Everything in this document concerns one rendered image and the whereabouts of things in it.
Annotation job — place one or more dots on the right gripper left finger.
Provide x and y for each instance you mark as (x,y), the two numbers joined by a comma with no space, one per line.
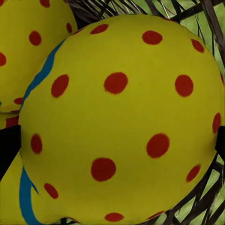
(10,144)

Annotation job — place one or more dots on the easter egg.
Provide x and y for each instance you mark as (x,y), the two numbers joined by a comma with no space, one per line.
(20,204)
(120,121)
(29,31)

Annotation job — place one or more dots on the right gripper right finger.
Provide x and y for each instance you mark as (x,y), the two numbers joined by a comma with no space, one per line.
(220,145)

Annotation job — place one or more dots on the wicker basket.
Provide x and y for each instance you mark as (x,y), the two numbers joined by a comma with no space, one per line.
(87,10)

